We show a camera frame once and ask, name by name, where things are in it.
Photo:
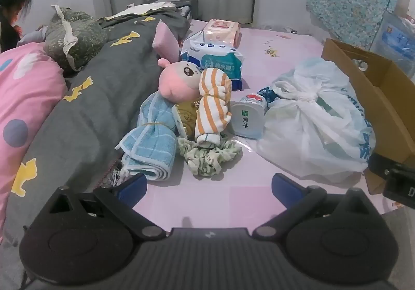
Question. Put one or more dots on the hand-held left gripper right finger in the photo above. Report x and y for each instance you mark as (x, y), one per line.
(284, 187)

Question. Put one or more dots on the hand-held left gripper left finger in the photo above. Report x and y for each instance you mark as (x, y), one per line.
(131, 187)

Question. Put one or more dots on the light blue checked towel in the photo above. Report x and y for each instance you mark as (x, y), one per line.
(152, 144)

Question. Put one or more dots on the white wipes canister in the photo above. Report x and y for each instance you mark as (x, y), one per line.
(248, 118)

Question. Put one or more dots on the cardboard box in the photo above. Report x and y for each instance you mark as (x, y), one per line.
(382, 82)

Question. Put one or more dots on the pink plush doll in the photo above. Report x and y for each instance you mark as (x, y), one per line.
(178, 82)

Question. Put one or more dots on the blue wet wipes pack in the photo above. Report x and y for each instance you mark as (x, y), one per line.
(220, 61)

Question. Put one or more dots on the pink cushion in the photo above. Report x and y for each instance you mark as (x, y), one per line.
(165, 40)

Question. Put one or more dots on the white plastic bag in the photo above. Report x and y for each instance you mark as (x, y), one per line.
(308, 115)

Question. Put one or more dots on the green patterned cloth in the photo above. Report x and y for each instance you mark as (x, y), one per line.
(204, 160)

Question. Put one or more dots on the gold pouch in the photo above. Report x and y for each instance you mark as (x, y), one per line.
(186, 115)

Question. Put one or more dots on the grey blanket with yellow print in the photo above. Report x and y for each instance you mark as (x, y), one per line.
(97, 98)

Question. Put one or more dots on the small blue packet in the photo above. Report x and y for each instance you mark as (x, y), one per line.
(267, 94)

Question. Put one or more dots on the orange striped towel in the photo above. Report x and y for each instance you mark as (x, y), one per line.
(210, 105)

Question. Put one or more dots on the pink bed mat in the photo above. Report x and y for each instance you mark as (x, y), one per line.
(285, 59)

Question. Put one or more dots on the clear water jug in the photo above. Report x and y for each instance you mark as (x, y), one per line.
(395, 37)

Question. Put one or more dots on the green floral pillow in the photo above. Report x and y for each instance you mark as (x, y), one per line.
(87, 34)

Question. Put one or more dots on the pink wet wipes pack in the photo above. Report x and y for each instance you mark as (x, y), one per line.
(223, 32)

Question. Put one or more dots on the white cloth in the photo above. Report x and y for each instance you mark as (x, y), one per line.
(136, 9)

